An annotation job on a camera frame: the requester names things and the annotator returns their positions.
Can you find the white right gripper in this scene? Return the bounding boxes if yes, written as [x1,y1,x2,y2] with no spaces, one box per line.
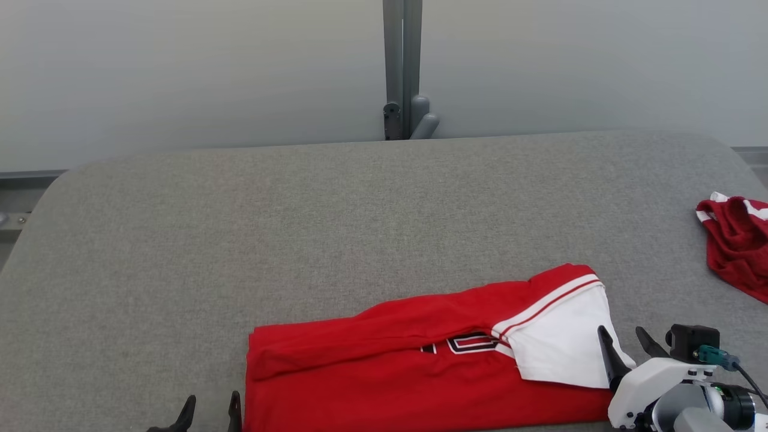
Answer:
[597,325,709,430]

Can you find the red shorts with white stripes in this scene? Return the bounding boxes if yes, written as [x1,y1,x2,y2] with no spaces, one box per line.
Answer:
[696,191,768,304]

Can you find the red white basketball jersey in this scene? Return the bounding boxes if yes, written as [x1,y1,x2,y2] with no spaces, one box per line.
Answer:
[244,263,637,432]

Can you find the grey metal floor rail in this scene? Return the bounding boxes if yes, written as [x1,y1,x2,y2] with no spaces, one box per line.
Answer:
[731,146,768,200]
[0,169,68,272]

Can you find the grey metal frame post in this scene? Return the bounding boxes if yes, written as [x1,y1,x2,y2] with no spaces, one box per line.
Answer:
[383,0,440,141]

